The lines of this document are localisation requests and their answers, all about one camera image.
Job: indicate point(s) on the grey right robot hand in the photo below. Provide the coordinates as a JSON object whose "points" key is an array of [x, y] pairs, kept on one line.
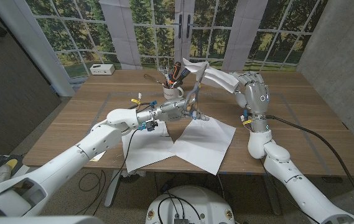
{"points": [[257, 96]]}

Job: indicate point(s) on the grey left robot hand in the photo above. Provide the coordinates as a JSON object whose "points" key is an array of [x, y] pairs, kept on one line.
{"points": [[173, 111]]}

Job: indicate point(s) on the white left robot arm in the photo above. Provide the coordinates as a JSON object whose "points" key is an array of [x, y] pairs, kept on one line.
{"points": [[61, 165]]}

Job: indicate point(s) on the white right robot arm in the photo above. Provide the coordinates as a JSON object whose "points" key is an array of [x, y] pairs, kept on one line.
{"points": [[295, 186]]}

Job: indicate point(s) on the white mug with tools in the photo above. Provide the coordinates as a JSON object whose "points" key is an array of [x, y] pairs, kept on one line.
{"points": [[174, 71]]}

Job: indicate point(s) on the silver metal wrench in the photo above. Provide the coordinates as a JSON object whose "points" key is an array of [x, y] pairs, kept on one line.
{"points": [[164, 72]]}

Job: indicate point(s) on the large white paper sheet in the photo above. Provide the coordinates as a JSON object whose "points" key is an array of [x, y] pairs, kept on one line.
{"points": [[204, 143]]}

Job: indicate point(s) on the white power strip box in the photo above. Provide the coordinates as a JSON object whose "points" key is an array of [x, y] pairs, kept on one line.
{"points": [[102, 69]]}

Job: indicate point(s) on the gold foil sheet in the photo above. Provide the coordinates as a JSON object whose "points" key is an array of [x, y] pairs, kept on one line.
{"points": [[97, 158]]}

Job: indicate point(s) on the printed window forest backdrop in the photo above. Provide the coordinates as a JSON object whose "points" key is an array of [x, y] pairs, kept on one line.
{"points": [[120, 37]]}

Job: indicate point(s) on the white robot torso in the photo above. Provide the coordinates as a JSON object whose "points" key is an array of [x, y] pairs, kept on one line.
{"points": [[192, 202]]}

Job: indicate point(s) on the white table leg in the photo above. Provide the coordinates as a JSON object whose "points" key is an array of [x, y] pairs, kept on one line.
{"points": [[113, 189]]}

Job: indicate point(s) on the grey table leg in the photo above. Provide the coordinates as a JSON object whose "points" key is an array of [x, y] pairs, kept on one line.
{"points": [[273, 196]]}

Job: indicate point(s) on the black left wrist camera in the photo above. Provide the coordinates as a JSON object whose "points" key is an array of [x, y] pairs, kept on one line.
{"points": [[151, 125]]}

